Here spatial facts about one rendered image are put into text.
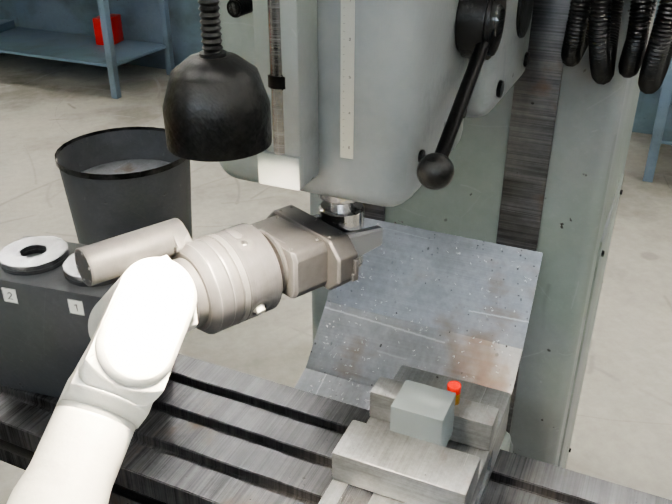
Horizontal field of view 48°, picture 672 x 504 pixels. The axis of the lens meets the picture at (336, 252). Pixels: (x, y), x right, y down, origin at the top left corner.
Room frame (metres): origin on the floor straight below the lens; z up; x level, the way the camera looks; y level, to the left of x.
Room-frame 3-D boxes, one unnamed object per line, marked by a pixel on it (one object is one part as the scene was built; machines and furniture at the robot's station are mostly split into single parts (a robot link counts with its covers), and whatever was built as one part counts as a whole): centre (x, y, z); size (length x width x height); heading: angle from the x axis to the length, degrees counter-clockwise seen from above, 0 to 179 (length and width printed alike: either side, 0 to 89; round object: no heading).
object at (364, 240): (0.68, -0.03, 1.24); 0.06 x 0.02 x 0.03; 130
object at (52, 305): (0.89, 0.36, 1.01); 0.22 x 0.12 x 0.20; 73
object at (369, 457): (0.61, -0.08, 1.00); 0.15 x 0.06 x 0.04; 66
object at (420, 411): (0.66, -0.10, 1.02); 0.06 x 0.05 x 0.06; 66
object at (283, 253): (0.64, 0.06, 1.23); 0.13 x 0.12 x 0.10; 41
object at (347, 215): (0.70, -0.01, 1.26); 0.05 x 0.05 x 0.01
